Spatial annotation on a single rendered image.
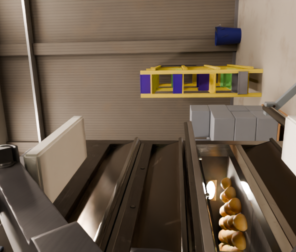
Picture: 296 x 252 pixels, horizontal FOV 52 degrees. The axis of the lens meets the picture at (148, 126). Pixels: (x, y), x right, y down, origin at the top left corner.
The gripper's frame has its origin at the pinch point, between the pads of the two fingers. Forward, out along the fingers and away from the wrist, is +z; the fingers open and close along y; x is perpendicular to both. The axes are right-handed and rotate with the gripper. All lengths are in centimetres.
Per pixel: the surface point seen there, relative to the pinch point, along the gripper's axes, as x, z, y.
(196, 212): -41, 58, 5
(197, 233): -41, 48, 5
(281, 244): -55, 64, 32
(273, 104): -18, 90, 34
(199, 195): -41, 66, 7
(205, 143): -56, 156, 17
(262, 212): -56, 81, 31
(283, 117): -18, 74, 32
